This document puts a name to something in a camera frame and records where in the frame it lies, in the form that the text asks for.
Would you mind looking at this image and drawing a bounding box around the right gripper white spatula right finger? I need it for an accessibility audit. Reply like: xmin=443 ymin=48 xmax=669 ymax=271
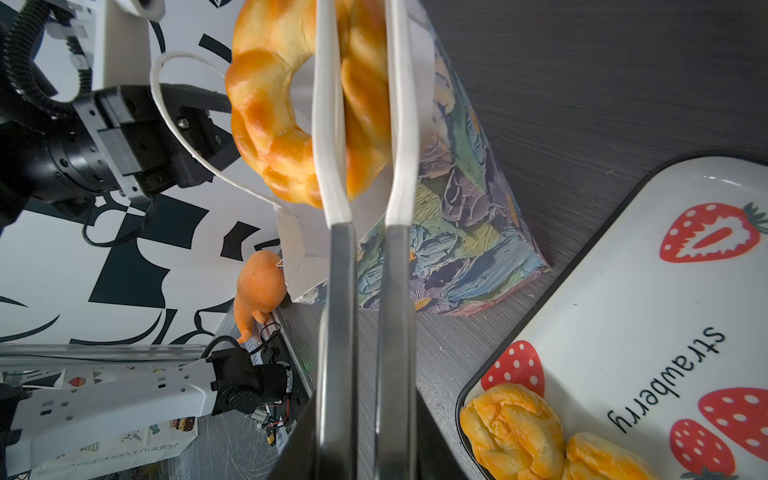
xmin=373 ymin=1 xmax=420 ymax=479

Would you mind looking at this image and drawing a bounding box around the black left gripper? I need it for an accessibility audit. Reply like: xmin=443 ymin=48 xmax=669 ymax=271
xmin=1 ymin=86 xmax=213 ymax=225

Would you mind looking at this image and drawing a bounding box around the right gripper white spatula left finger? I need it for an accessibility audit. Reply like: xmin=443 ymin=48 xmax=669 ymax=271
xmin=312 ymin=1 xmax=358 ymax=479

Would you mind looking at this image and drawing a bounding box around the round bread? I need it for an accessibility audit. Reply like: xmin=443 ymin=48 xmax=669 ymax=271
xmin=459 ymin=384 xmax=565 ymax=479

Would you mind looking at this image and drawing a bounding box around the ring donut bread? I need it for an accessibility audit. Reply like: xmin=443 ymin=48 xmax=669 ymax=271
xmin=225 ymin=1 xmax=392 ymax=208

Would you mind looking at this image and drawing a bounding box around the croissant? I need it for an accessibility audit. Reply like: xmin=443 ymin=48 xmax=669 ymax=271
xmin=562 ymin=432 xmax=657 ymax=480

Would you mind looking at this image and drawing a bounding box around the floral white paper bag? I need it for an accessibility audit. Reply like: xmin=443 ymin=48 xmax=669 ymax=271
xmin=267 ymin=1 xmax=547 ymax=315

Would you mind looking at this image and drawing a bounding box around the orange plush toy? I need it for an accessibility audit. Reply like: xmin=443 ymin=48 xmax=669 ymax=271
xmin=233 ymin=250 xmax=287 ymax=344

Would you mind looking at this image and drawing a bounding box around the happy birthday paper sheet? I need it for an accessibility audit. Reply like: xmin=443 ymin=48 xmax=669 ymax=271
xmin=30 ymin=417 xmax=198 ymax=479

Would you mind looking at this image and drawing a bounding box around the white strawberry tray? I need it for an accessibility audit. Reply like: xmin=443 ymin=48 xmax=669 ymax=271
xmin=457 ymin=155 xmax=767 ymax=479

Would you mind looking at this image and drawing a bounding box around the black corrugated cable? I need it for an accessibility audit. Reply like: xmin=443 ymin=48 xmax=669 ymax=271
xmin=0 ymin=0 xmax=79 ymax=121

